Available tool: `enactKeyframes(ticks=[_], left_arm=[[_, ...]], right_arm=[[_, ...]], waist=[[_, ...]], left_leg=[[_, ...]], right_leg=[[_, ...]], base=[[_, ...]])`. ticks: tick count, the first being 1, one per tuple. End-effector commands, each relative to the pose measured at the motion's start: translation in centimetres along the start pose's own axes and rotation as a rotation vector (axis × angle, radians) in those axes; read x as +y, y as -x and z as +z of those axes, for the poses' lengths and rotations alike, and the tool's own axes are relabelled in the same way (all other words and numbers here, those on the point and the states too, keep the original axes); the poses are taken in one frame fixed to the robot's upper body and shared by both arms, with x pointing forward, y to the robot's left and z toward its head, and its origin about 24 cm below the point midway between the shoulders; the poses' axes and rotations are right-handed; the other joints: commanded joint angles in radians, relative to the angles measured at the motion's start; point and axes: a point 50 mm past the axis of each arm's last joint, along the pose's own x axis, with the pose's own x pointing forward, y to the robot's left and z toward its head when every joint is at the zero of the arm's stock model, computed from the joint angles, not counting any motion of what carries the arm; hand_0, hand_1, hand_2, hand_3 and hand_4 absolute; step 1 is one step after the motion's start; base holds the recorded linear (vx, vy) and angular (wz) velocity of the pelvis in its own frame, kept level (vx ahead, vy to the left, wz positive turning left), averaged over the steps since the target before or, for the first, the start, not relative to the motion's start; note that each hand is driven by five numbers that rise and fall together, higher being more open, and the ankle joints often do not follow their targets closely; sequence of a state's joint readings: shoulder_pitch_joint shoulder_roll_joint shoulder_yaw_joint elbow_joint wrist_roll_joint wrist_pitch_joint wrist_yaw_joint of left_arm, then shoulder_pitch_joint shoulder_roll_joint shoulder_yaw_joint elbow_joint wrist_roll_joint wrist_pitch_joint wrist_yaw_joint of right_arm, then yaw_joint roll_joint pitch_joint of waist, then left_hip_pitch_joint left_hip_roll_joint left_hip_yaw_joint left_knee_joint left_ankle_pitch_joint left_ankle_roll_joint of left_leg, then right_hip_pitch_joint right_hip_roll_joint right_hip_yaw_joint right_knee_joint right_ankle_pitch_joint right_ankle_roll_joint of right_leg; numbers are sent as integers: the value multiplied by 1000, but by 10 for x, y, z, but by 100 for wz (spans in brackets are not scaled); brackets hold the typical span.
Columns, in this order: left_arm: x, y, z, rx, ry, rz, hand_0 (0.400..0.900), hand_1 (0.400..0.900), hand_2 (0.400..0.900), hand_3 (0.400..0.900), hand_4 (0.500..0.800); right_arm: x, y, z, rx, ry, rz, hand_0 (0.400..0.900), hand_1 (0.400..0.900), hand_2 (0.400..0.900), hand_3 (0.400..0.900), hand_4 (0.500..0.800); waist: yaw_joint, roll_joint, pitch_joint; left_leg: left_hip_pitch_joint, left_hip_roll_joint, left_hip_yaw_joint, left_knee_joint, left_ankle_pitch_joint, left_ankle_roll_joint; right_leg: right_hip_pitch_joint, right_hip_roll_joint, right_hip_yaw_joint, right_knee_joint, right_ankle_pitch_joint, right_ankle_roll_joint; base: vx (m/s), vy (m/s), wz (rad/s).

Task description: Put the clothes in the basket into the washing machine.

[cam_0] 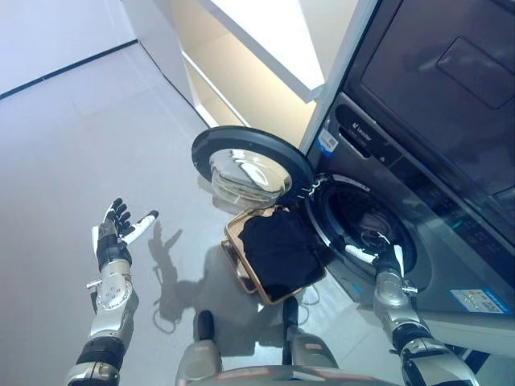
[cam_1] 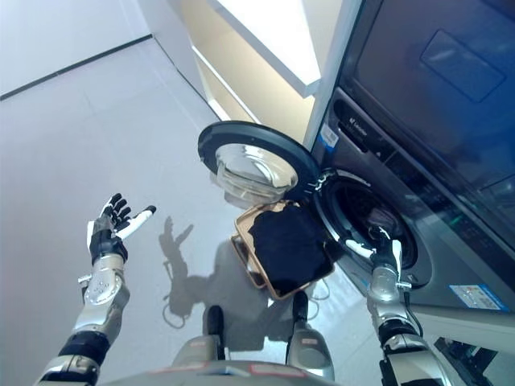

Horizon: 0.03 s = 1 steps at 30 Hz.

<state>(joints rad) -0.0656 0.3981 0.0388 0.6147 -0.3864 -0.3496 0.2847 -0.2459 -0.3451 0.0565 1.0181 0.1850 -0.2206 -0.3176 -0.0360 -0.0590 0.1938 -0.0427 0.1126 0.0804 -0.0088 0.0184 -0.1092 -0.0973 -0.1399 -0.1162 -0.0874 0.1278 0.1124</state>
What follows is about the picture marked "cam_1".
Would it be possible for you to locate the black garment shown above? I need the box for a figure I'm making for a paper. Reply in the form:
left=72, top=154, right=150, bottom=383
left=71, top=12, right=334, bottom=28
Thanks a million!
left=245, top=204, right=332, bottom=297

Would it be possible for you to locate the black right robot foot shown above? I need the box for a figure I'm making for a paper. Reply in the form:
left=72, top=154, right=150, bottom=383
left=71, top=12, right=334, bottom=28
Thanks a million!
left=290, top=290, right=311, bottom=335

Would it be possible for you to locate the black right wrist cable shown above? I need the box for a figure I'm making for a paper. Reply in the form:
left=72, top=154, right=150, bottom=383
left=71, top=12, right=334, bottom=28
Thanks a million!
left=401, top=291, right=424, bottom=339

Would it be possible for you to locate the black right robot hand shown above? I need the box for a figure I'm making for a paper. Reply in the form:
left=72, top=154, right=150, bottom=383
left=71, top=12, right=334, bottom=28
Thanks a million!
left=344, top=225, right=404, bottom=271

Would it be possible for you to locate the round washing machine door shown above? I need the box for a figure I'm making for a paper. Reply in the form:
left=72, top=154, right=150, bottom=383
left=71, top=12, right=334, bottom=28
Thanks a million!
left=197, top=121, right=315, bottom=203

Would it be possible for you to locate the black baseboard strip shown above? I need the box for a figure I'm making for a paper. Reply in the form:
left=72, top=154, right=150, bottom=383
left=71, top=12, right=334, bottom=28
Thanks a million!
left=0, top=33, right=155, bottom=101

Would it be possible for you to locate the blue energy label sticker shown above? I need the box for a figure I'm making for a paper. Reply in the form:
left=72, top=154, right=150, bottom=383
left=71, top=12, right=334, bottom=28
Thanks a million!
left=449, top=284, right=506, bottom=311

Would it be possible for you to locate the silver right robot leg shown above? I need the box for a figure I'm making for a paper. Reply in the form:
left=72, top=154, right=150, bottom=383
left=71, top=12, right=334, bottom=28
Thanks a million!
left=286, top=321, right=336, bottom=381

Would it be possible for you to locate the white vertical cabinet panel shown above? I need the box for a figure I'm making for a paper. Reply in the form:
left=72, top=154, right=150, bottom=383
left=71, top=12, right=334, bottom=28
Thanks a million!
left=303, top=0, right=364, bottom=150

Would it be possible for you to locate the grey stacked dryer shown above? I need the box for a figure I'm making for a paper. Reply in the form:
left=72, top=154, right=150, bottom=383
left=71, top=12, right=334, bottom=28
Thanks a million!
left=336, top=0, right=515, bottom=250

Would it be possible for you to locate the grey front-load washing machine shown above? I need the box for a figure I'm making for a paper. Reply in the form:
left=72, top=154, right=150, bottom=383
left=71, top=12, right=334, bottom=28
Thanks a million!
left=308, top=86, right=515, bottom=311

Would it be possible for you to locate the brown woven laundry basket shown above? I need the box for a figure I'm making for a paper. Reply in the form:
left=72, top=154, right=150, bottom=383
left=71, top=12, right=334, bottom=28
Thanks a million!
left=231, top=199, right=337, bottom=300

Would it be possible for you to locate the black robot foot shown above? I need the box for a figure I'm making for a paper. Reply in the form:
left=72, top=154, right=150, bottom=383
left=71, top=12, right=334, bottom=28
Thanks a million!
left=202, top=305, right=227, bottom=359
left=290, top=290, right=311, bottom=335

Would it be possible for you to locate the silver robot torso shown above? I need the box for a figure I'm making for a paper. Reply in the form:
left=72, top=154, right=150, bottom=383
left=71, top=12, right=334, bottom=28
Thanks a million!
left=100, top=359, right=336, bottom=386

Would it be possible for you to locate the white counter cabinet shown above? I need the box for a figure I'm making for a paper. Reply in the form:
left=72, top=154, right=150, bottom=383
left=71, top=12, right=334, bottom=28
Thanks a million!
left=152, top=0, right=323, bottom=122

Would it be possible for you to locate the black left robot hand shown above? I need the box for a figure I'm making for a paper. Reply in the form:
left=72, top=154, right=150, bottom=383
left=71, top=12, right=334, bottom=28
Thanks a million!
left=87, top=193, right=157, bottom=265

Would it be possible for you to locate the thin floor cable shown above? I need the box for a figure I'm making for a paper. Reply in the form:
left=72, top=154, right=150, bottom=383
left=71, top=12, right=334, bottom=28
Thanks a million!
left=308, top=276, right=332, bottom=303

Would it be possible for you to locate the small blue white sticker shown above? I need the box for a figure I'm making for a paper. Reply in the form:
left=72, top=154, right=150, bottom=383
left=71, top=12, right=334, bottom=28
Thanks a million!
left=319, top=123, right=341, bottom=151

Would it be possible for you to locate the black left robot foot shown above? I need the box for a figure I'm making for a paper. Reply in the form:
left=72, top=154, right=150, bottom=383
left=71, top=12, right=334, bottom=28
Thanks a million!
left=202, top=305, right=227, bottom=359

